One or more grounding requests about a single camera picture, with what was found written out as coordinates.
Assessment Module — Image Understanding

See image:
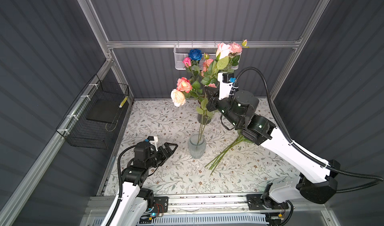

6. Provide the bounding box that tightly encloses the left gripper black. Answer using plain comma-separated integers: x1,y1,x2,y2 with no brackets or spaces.
145,142,177,170

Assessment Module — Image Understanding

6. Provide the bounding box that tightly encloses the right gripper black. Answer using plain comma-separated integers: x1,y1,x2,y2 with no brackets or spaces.
204,85,241,129

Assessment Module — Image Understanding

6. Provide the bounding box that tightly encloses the pink ribbed glass vase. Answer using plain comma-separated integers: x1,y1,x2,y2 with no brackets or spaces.
196,98,214,125

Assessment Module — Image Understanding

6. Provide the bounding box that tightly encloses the clear ribbed glass vase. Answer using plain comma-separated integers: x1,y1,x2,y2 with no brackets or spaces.
188,133,207,159

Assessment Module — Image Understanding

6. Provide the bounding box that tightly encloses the cream white artificial rose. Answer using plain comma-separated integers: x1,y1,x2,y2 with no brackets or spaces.
171,89,186,107

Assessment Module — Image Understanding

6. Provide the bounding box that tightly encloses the salmon pink artificial rose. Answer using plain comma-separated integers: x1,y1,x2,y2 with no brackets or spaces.
177,77,193,93

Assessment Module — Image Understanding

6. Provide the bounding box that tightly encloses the magenta pink artificial rose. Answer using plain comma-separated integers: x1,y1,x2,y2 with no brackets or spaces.
183,57,192,68

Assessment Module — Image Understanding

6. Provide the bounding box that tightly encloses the blue artificial rose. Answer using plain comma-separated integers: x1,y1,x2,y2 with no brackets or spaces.
189,49,203,61

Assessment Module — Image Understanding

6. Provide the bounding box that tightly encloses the pale pink white rose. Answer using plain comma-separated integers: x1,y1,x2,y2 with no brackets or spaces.
196,42,233,144

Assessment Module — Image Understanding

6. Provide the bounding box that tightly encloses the pale pink carnation spray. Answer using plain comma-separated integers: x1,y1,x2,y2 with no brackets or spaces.
228,39,248,70

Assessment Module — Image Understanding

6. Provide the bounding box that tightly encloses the light pink rosebud stem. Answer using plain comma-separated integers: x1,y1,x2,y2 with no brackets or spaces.
197,121,206,144

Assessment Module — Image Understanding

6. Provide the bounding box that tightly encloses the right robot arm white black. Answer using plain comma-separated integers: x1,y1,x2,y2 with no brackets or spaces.
205,86,338,209

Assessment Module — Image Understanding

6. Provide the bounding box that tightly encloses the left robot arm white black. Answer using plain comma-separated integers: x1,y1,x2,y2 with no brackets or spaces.
102,136,178,226

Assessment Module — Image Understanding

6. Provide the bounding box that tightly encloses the bunch of artificial roses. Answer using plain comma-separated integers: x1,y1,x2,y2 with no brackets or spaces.
205,130,257,177

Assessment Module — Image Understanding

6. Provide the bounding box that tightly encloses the yellow item in black basket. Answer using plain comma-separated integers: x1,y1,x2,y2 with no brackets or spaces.
119,96,128,108

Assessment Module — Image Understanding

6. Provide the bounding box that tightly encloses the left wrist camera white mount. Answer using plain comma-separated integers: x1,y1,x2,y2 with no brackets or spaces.
145,136,158,151

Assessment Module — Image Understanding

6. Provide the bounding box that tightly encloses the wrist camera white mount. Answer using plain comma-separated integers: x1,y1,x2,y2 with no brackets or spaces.
218,72,236,100
145,136,158,151

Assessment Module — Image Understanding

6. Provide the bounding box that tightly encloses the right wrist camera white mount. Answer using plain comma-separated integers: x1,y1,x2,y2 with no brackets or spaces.
218,72,236,100

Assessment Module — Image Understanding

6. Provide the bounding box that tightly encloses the white wire mesh basket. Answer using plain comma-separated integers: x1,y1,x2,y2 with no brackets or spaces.
173,43,243,71

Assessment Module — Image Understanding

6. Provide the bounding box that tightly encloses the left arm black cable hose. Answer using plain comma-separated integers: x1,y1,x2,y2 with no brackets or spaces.
103,144,139,226

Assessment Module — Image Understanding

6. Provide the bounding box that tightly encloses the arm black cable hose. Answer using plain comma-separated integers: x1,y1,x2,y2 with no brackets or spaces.
103,144,139,226
235,66,384,194

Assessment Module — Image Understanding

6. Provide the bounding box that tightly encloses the black wire basket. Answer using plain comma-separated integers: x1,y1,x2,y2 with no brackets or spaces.
57,75,130,149

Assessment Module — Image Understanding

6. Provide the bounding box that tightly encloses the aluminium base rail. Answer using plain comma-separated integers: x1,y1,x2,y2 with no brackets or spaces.
84,193,327,218

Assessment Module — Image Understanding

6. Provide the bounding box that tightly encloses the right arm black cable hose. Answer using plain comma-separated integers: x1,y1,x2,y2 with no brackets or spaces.
235,66,384,194

